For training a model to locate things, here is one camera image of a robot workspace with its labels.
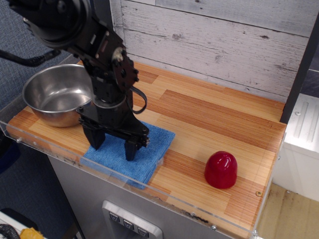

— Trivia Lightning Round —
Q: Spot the white ribbed box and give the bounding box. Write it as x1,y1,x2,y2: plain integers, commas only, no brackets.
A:
273,94,319,201

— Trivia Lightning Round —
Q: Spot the grey cabinet with dispenser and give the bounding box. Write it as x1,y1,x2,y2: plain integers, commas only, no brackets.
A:
49,156,229,239

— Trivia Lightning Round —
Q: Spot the clear acrylic counter guard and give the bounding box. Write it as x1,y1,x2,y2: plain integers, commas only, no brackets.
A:
0,97,287,239

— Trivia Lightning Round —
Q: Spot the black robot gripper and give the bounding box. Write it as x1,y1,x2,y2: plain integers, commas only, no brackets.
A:
76,97,149,161

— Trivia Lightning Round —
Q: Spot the stainless steel bowl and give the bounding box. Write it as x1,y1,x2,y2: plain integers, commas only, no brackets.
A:
22,64,93,127

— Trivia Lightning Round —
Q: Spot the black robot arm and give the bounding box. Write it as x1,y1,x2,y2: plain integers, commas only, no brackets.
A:
9,0,149,161

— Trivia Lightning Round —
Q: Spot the dark right vertical post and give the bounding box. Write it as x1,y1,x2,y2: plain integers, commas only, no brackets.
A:
280,15,319,124

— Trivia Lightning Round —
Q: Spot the yellow object at corner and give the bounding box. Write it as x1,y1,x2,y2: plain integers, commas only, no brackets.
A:
19,228,44,239

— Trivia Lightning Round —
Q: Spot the red upturned plastic cup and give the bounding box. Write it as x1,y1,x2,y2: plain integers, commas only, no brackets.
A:
204,151,238,189

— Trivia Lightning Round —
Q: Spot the blue towel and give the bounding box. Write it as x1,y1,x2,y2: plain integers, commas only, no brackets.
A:
80,122,175,189

